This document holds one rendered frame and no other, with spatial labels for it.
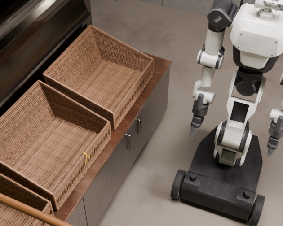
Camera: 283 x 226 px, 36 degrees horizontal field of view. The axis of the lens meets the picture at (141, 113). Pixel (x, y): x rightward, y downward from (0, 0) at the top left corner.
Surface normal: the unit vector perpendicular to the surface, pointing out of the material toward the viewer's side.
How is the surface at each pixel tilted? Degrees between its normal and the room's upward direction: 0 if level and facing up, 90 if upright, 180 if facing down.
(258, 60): 90
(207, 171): 0
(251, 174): 0
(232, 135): 66
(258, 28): 45
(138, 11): 0
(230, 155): 30
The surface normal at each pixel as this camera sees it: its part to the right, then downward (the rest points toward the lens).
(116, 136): 0.01, -0.68
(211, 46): -0.40, 0.65
